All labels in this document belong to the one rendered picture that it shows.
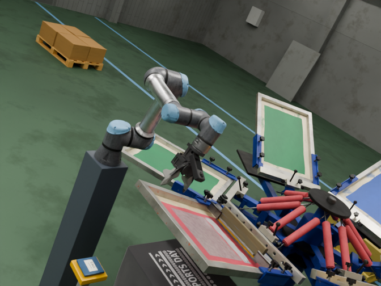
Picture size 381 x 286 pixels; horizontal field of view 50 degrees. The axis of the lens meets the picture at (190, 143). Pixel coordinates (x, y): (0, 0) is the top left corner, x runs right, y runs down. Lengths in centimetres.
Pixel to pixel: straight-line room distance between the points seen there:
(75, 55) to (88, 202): 531
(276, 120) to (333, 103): 883
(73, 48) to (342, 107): 788
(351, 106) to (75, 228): 1058
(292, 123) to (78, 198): 219
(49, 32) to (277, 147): 536
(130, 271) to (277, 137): 199
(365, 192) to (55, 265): 251
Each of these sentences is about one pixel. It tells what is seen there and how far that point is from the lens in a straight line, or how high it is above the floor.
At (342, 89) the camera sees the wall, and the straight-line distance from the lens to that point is 1250.
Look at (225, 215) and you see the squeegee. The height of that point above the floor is 117.
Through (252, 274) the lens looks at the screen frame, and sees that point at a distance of 203.
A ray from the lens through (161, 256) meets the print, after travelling 224.
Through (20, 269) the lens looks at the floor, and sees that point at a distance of 329.
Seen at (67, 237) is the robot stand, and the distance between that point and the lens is 259.
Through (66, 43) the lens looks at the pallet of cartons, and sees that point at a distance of 754.
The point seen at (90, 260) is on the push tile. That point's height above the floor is 97.
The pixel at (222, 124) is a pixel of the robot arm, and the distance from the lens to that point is 164.
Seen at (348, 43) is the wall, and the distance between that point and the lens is 1265.
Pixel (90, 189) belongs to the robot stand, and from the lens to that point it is 234.
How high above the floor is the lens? 230
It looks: 22 degrees down
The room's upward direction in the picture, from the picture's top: 25 degrees clockwise
